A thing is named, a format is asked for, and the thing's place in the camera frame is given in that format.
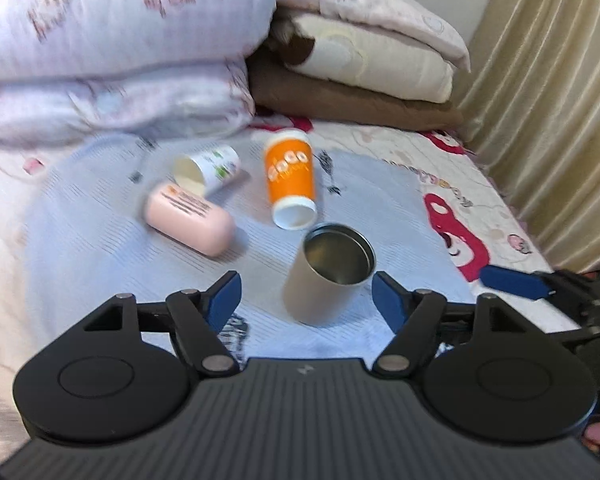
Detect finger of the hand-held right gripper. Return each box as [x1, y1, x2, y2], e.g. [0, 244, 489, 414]
[479, 265, 556, 302]

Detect beige pleated curtain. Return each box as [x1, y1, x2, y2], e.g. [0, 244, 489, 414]
[451, 0, 600, 275]

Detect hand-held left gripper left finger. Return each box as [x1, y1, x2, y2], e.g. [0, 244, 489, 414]
[82, 270, 243, 379]

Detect orange paper cup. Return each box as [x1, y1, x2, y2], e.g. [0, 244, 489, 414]
[263, 128, 319, 231]

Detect brown folded blanket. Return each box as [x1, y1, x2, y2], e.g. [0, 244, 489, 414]
[246, 54, 465, 134]

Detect cream folded blanket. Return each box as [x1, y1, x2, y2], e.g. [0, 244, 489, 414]
[266, 12, 455, 104]

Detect light blue striped mat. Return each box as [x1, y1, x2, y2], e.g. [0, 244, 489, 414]
[22, 132, 477, 362]

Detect grey metal cup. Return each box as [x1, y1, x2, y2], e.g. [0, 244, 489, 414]
[282, 223, 377, 329]

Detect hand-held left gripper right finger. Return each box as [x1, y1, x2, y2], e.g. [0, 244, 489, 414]
[371, 270, 529, 377]

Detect white pink printed quilt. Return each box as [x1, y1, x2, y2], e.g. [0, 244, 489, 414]
[0, 0, 287, 150]

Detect white printed paper cup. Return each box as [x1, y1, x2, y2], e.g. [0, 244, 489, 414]
[173, 145, 242, 199]

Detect pink printed folded blanket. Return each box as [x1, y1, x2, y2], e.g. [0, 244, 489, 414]
[274, 0, 472, 74]

